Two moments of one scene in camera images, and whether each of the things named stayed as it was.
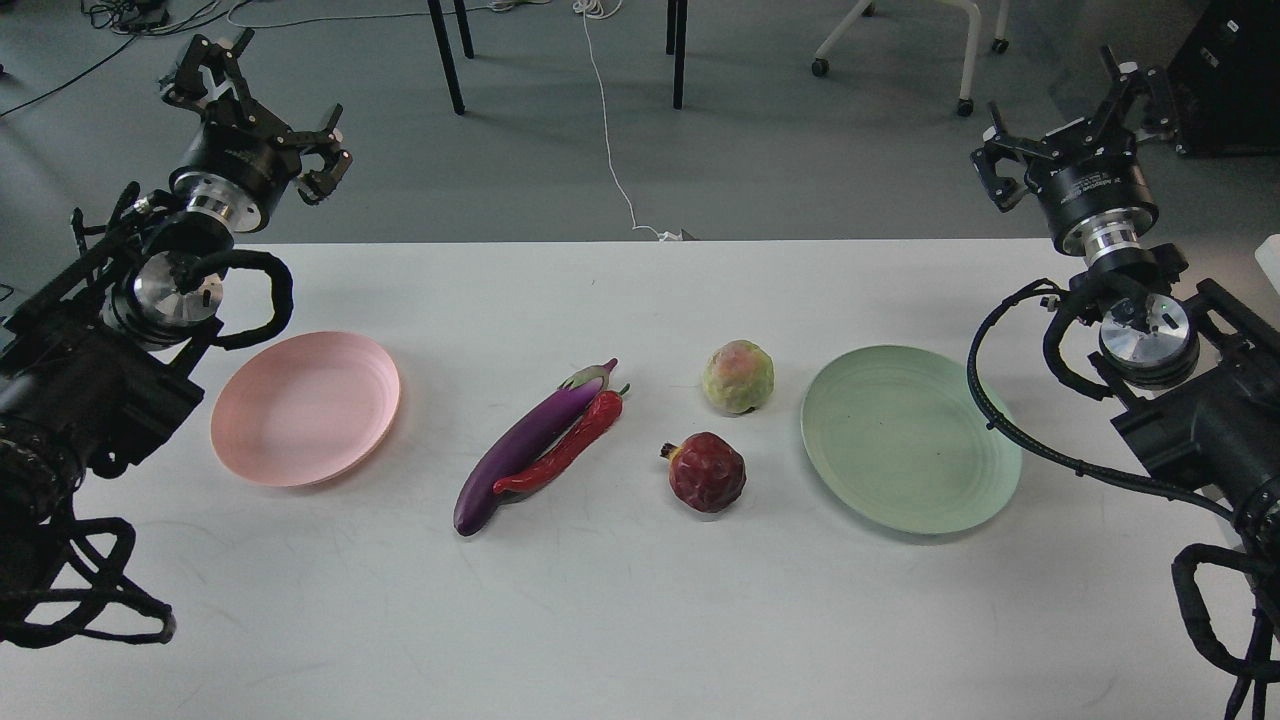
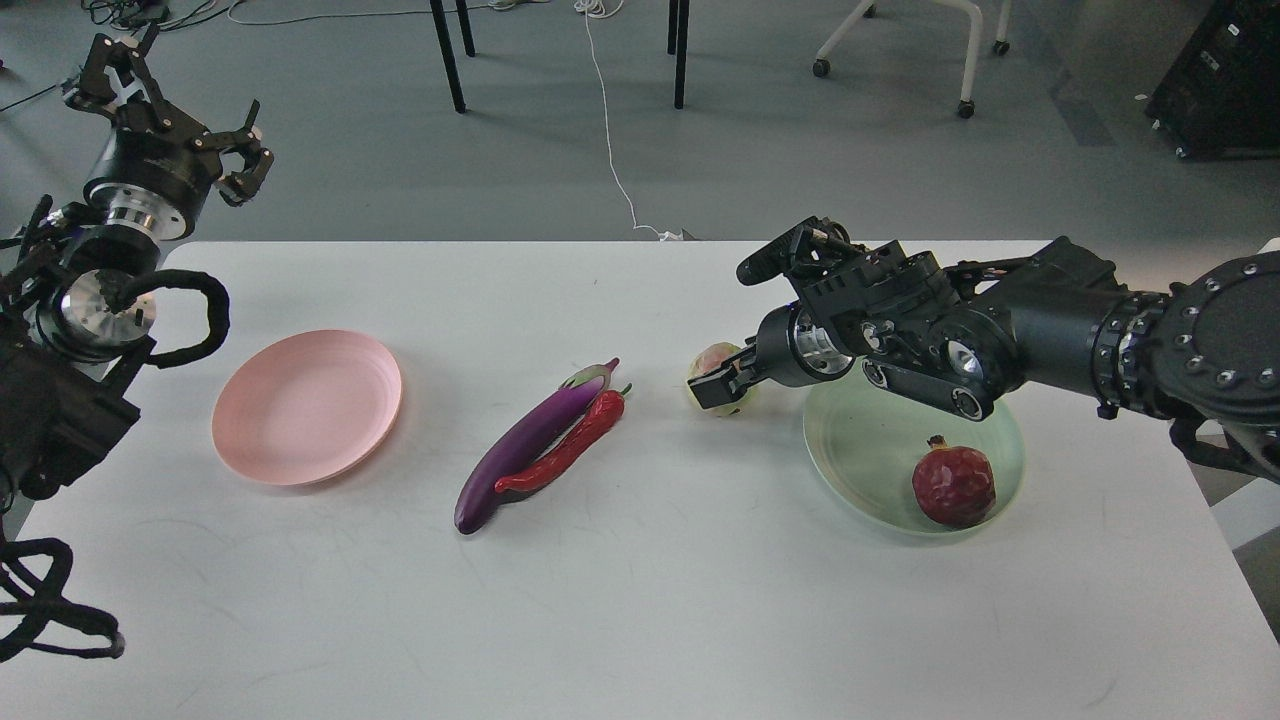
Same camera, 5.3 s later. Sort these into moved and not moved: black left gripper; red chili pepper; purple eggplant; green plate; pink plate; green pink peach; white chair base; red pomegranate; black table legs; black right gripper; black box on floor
Moved: black right gripper; green pink peach; red pomegranate; black left gripper
Not moved: pink plate; black table legs; purple eggplant; red chili pepper; green plate; white chair base; black box on floor
